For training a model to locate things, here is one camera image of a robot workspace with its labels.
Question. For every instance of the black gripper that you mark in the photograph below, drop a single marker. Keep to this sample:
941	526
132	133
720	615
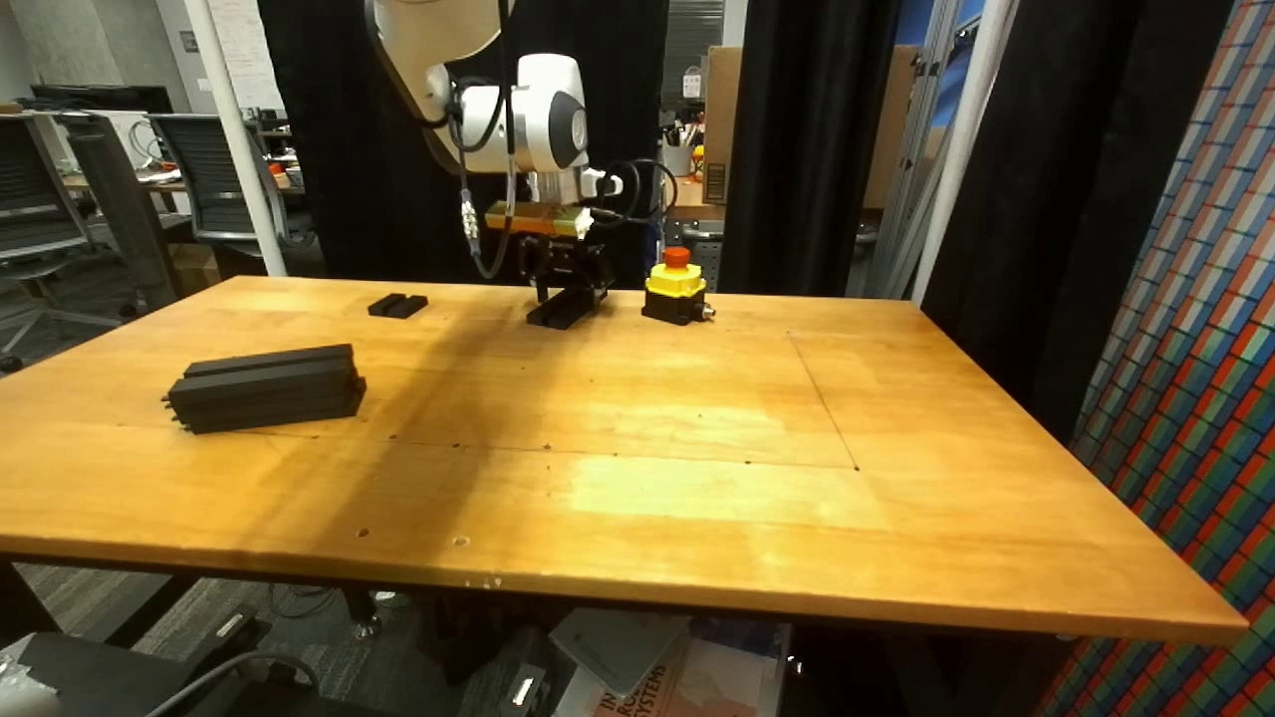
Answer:
562	258

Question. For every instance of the small black notched block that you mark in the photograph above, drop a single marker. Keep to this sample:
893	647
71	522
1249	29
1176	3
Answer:
400	304

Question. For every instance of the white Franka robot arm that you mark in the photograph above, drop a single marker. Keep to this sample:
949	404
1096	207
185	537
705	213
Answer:
533	112

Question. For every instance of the yellow emergency stop button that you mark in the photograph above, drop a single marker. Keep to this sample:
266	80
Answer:
674	280

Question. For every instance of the brown cardboard box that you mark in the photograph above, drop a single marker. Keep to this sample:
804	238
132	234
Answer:
722	122

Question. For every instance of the wide black curtain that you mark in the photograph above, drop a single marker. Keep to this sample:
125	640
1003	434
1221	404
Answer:
346	161

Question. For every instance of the narrow black curtain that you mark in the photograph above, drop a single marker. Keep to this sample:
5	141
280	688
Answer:
811	144

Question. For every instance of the grey mesh office chair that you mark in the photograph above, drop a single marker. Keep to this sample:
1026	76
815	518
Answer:
104	185
204	165

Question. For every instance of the white box with orange print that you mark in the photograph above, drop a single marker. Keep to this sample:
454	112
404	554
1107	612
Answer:
662	680

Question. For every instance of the black curtain beside backdrop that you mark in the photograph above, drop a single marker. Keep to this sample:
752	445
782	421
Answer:
1060	202

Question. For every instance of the multicolour woven backdrop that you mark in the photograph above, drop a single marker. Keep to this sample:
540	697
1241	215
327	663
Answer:
1197	331

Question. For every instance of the orange-green wrist camera bar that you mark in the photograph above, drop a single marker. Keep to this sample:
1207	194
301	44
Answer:
540	222

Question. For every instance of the white door frame post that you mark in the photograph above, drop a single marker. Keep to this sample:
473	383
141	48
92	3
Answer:
965	133

